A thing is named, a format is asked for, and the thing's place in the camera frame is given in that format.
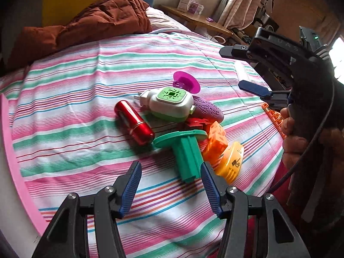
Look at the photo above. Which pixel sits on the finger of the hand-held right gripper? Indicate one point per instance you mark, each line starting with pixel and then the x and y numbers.
pixel 255 88
pixel 236 50

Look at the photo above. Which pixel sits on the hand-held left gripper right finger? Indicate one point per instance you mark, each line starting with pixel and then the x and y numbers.
pixel 211 186

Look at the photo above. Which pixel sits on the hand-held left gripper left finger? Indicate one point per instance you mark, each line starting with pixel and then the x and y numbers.
pixel 131 185

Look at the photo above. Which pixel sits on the orange plastic rack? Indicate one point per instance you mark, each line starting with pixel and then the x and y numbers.
pixel 274 117

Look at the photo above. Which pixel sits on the green plastic spool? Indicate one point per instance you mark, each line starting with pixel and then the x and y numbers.
pixel 188 156

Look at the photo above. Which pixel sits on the purple embossed case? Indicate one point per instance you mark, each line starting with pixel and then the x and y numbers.
pixel 209 110

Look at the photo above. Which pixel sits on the magenta plastic spool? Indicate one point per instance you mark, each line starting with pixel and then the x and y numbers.
pixel 185 79

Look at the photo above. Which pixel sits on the white and green plug-in device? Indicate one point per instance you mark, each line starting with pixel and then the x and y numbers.
pixel 164 107

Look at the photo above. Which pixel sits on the person's right hand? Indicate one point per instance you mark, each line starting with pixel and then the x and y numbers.
pixel 293 147

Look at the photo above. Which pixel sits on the yellow plastic shell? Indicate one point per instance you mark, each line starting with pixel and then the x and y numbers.
pixel 228 164

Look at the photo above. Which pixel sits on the small purple wrapper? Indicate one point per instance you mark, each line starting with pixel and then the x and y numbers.
pixel 209 19

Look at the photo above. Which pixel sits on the orange cube block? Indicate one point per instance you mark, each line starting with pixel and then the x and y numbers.
pixel 215 139

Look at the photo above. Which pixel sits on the wooden desk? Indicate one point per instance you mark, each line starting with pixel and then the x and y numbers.
pixel 199 21

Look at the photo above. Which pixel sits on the beige curtain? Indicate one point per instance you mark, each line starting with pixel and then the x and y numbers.
pixel 242 2

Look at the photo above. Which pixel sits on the black device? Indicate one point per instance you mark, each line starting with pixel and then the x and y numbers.
pixel 309 37

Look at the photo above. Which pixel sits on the purple packet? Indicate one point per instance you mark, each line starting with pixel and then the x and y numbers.
pixel 196 8

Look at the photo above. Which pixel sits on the red metallic cylinder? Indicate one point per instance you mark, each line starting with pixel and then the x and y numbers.
pixel 134 123

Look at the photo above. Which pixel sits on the red puzzle block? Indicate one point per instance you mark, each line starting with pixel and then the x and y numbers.
pixel 194 123

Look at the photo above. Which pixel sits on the white carton box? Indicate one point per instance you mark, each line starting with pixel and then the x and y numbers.
pixel 184 2

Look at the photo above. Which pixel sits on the pale pillow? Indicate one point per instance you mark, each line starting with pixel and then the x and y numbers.
pixel 161 18

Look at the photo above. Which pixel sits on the striped bedsheet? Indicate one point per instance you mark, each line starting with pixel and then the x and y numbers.
pixel 80 86

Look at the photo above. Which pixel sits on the pink mattress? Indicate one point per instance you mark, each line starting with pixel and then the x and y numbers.
pixel 16 166

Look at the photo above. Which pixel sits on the brown quilt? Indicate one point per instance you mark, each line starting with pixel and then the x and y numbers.
pixel 94 24

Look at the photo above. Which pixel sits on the colour-block padded headboard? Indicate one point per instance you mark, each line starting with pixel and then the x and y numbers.
pixel 67 0

